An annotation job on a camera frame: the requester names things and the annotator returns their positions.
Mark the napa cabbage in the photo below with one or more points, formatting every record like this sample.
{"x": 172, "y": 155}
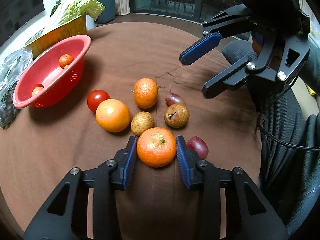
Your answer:
{"x": 71, "y": 9}

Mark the light orange round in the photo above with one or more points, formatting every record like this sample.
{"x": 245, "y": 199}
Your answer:
{"x": 113, "y": 115}

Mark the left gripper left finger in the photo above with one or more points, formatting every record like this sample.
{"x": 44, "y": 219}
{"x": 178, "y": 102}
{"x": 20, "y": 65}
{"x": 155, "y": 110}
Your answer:
{"x": 113, "y": 175}

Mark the dark orange top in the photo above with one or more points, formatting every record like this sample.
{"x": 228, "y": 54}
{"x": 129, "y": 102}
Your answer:
{"x": 65, "y": 60}

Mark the plastic bag of vegetables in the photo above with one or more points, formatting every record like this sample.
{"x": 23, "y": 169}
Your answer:
{"x": 12, "y": 68}

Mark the black wall television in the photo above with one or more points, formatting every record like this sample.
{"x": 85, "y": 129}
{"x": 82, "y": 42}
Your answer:
{"x": 15, "y": 13}

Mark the person dark grey clothing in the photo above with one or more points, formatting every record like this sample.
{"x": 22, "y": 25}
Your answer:
{"x": 289, "y": 178}

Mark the brown longan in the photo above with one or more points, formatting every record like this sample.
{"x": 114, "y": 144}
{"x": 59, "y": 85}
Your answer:
{"x": 176, "y": 115}
{"x": 141, "y": 122}

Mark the brown round tablecloth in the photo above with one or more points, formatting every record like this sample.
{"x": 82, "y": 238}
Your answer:
{"x": 42, "y": 145}

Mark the red tomato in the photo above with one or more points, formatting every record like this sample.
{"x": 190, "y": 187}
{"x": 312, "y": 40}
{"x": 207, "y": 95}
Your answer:
{"x": 95, "y": 97}

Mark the small orange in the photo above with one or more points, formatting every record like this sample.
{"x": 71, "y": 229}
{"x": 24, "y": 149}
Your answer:
{"x": 36, "y": 90}

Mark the red plastic basin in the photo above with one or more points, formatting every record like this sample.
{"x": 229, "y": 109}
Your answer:
{"x": 45, "y": 71}

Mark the red grape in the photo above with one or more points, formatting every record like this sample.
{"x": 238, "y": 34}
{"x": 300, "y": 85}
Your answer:
{"x": 173, "y": 98}
{"x": 197, "y": 144}

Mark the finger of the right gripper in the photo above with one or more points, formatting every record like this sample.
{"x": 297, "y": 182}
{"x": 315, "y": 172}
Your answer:
{"x": 225, "y": 77}
{"x": 230, "y": 22}

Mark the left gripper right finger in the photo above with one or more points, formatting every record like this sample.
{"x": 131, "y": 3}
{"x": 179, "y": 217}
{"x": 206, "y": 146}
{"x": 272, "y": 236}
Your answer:
{"x": 202, "y": 176}

